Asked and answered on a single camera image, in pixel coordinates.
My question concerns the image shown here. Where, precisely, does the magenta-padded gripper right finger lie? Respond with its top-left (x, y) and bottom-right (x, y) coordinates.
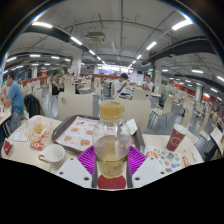
top-left (126, 145), bottom-right (169, 189)

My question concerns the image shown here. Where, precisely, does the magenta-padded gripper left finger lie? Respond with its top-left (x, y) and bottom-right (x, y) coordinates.
top-left (54, 144), bottom-right (99, 189)

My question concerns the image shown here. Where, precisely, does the clear bottle with tan cap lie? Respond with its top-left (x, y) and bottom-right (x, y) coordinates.
top-left (92, 100), bottom-right (132, 179)

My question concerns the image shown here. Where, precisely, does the colourful sticker sheet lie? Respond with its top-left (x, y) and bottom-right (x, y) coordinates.
top-left (143, 145), bottom-right (183, 173)

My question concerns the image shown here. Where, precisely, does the small red wrapper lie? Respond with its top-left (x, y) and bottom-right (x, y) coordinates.
top-left (181, 155), bottom-right (192, 168)

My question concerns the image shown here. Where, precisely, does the printed paper tray liner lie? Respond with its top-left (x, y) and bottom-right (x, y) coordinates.
top-left (54, 116), bottom-right (101, 152)

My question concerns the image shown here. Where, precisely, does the red paper cup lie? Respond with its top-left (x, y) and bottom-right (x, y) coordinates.
top-left (165, 123), bottom-right (189, 152)

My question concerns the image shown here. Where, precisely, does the small red sauce packet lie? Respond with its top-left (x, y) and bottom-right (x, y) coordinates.
top-left (29, 141), bottom-right (45, 152)

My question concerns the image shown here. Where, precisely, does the dark brown serving tray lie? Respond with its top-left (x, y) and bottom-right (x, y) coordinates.
top-left (51, 114), bottom-right (146, 156)

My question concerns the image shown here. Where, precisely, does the crumpled white napkin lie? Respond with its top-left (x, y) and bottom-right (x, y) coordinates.
top-left (125, 118), bottom-right (139, 136)

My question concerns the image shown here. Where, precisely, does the white printed card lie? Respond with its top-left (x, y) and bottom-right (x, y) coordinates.
top-left (12, 130), bottom-right (29, 144)

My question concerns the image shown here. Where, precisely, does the group of beige chairs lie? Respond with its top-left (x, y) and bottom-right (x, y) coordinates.
top-left (19, 76), bottom-right (224, 148)

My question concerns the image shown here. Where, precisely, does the black backpack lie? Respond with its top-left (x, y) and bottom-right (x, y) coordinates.
top-left (23, 93), bottom-right (42, 119)

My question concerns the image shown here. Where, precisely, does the person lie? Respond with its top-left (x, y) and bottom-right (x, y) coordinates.
top-left (50, 69), bottom-right (62, 96)
top-left (2, 70), bottom-right (25, 133)
top-left (113, 72), bottom-right (134, 99)
top-left (141, 73), bottom-right (155, 92)

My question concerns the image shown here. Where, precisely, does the ceiling air conditioner unit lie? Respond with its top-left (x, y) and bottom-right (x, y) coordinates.
top-left (85, 31), bottom-right (107, 43)

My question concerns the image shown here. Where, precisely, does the group of ceiling lights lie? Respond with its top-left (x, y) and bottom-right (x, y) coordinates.
top-left (2, 18), bottom-right (224, 98)

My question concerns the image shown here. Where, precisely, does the white striped mug, gold handle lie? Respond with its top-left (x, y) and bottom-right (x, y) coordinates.
top-left (37, 143), bottom-right (67, 171)

